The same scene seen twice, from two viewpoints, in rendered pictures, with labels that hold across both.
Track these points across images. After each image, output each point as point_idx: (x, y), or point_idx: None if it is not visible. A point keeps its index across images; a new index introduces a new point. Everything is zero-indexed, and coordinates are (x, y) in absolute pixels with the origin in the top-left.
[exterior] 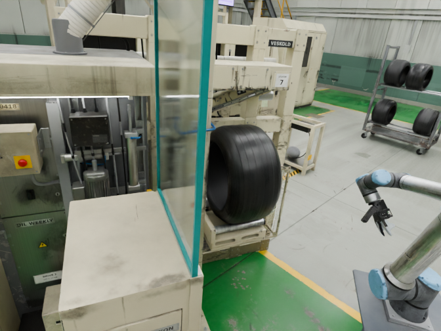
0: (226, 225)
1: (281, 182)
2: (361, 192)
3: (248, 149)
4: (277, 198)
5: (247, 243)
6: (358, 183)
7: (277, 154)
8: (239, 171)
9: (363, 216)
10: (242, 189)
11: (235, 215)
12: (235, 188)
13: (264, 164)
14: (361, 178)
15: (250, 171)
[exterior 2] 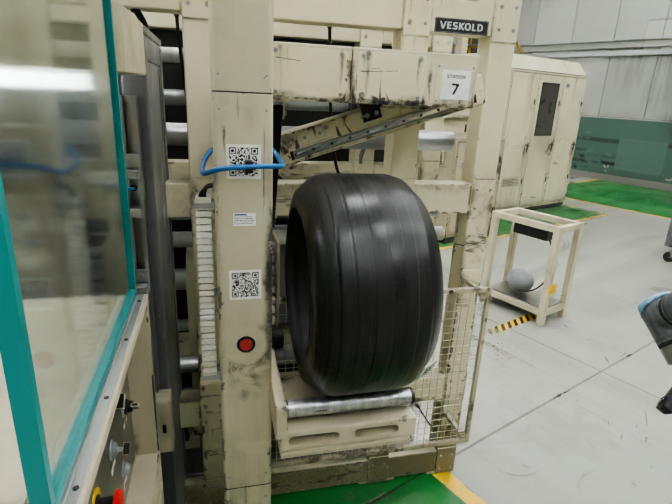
0: (317, 399)
1: (443, 299)
2: (655, 338)
3: (358, 214)
4: (432, 335)
5: (371, 446)
6: (646, 315)
7: (431, 230)
8: (332, 261)
9: (663, 397)
10: (338, 306)
11: (327, 371)
12: (322, 304)
13: (396, 249)
14: (652, 302)
15: (358, 262)
